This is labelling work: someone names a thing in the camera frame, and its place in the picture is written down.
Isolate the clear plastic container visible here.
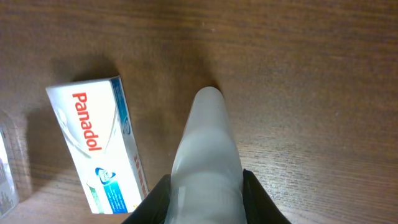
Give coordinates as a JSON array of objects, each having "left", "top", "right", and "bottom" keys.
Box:
[{"left": 1, "top": 110, "right": 32, "bottom": 219}]

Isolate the white translucent squeeze bottle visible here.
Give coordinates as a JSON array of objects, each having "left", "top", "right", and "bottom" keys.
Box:
[{"left": 165, "top": 86, "right": 246, "bottom": 224}]

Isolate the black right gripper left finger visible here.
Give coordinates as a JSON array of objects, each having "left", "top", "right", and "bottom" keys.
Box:
[{"left": 122, "top": 174, "right": 171, "bottom": 224}]

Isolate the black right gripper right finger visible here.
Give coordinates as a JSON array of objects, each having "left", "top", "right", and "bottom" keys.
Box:
[{"left": 243, "top": 169, "right": 290, "bottom": 224}]

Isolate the white Panadol box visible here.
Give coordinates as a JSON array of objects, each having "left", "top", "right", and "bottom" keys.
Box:
[{"left": 46, "top": 77, "right": 149, "bottom": 215}]

